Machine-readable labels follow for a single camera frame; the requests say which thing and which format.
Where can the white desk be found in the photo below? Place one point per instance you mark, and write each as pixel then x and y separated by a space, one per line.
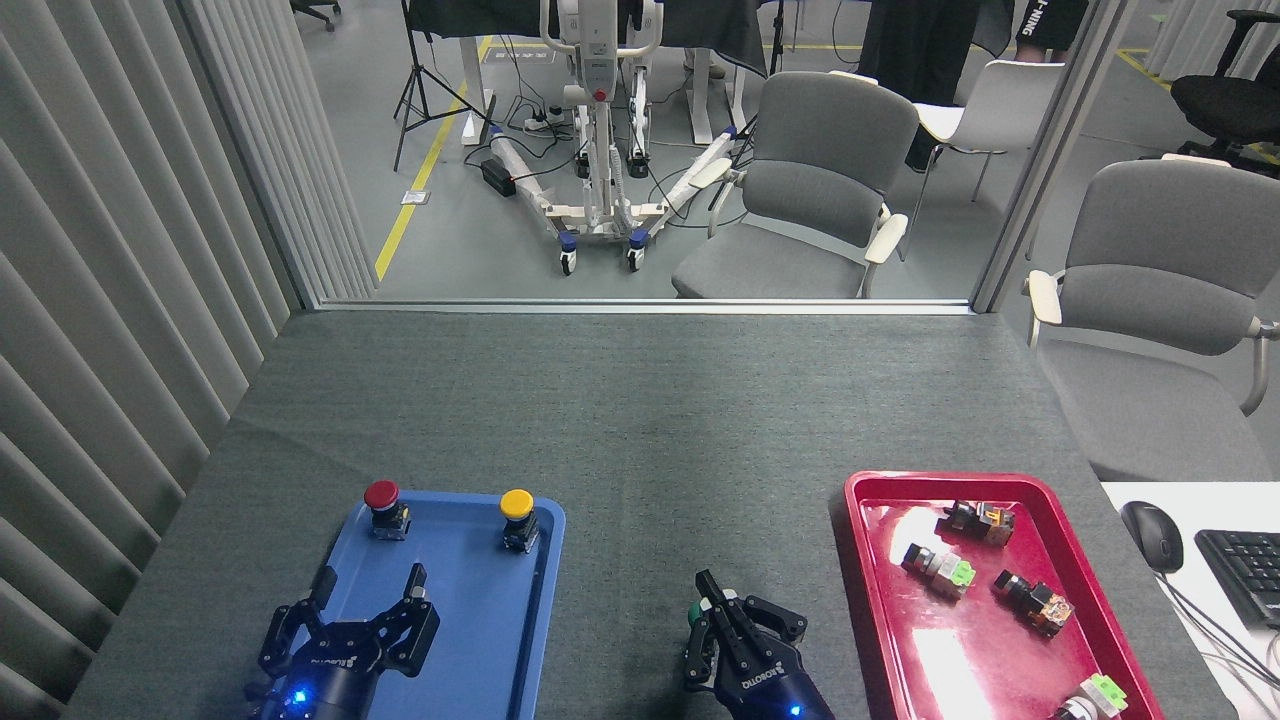
pixel 1215 505

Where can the white stand on wheels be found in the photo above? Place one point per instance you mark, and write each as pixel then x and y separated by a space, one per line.
pixel 598 130

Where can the red plastic tray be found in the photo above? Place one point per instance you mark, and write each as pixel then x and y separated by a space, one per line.
pixel 960 660

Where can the grey chair with cream armrests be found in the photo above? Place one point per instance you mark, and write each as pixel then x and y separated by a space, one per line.
pixel 810 190
pixel 1165 300

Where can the black computer mouse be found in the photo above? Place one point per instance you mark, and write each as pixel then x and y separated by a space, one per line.
pixel 1152 535

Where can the black tripod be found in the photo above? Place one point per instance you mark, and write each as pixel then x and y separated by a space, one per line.
pixel 418 80

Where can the red push button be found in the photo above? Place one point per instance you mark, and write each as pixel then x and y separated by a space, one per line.
pixel 381 494

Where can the black power brick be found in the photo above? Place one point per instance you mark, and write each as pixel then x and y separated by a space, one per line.
pixel 497 177

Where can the green push button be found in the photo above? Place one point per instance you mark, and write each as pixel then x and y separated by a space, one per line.
pixel 696 613

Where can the black office chair base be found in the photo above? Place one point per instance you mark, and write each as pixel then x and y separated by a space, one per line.
pixel 318 10

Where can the silver post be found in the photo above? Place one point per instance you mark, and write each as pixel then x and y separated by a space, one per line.
pixel 1060 140

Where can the yellow push button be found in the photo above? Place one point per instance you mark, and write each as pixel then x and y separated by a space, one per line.
pixel 517 503

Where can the black switch with orange block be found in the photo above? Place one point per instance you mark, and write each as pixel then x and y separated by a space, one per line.
pixel 1035 603
pixel 975 522

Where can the white power strip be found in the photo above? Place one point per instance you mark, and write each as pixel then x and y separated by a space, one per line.
pixel 545 120

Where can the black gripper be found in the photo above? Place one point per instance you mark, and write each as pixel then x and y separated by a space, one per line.
pixel 775 690
pixel 335 675

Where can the person in black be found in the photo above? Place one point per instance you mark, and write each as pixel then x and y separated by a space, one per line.
pixel 920 45

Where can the white chair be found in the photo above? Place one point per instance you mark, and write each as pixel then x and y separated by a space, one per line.
pixel 1010 105

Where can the blue plastic tray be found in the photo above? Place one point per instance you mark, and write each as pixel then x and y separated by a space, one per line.
pixel 480 620

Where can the black office chair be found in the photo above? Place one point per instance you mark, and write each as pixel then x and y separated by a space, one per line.
pixel 1225 105

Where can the silver table edge rail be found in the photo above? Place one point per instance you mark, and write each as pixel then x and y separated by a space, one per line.
pixel 640 307

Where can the white switch with green block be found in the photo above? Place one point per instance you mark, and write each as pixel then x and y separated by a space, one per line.
pixel 1100 693
pixel 940 568

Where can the floor socket plate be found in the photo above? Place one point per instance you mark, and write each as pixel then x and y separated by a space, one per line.
pixel 415 197

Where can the black keyboard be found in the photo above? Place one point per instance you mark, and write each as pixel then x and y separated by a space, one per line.
pixel 1245 575

